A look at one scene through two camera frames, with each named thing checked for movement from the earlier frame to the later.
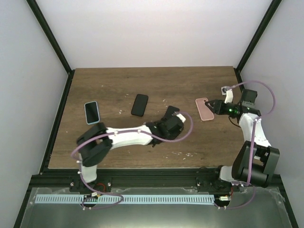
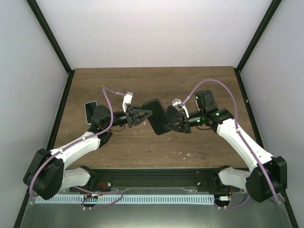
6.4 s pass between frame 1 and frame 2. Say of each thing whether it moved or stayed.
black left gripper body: moved
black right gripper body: moved
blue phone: stayed
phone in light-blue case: stayed
